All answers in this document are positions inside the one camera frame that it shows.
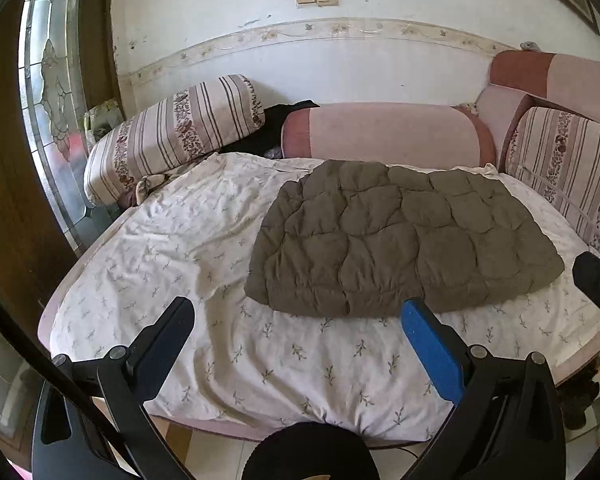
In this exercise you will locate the green floral cloth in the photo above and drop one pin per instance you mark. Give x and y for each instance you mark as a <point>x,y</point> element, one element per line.
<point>100,120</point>

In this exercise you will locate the pink bolster cushion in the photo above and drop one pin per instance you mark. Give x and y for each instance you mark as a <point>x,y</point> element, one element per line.
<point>380,130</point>

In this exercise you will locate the dark object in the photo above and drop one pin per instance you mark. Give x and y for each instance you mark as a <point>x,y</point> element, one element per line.
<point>582,402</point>

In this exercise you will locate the black round object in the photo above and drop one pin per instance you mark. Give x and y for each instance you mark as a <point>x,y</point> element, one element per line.
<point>280,450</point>

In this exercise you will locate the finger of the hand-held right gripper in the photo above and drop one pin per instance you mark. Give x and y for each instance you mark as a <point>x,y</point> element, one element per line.
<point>595,275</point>

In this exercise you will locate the striped floral pillow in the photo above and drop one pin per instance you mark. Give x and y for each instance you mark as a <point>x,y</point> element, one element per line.
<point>180,130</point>

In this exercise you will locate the pink backrest cushion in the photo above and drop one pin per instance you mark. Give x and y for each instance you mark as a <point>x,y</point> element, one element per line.
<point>570,75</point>

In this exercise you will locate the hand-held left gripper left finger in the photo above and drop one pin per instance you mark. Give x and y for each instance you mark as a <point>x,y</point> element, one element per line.
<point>160,350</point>

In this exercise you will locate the brown wooden door panel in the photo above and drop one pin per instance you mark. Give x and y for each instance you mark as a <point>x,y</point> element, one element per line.
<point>5,185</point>

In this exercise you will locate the brown quilted puffer jacket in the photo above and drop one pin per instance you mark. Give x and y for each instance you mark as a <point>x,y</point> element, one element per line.
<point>380,240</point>

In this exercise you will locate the stained glass window panel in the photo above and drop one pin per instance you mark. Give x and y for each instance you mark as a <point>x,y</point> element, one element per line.
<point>55,100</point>
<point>0,375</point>

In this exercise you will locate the black garment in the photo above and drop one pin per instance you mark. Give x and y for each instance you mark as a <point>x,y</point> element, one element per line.
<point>280,120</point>

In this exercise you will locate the striped floral backrest cushion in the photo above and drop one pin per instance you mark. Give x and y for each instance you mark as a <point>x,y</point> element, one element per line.
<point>570,170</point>

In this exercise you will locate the white leaf-print duvet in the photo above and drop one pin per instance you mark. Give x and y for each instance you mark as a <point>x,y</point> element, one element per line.
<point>190,240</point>

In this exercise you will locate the floral fleece blanket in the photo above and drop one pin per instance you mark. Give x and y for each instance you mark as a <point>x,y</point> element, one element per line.
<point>145,187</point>

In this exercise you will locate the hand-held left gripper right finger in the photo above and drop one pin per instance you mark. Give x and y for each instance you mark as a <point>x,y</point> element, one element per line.
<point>432,350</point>

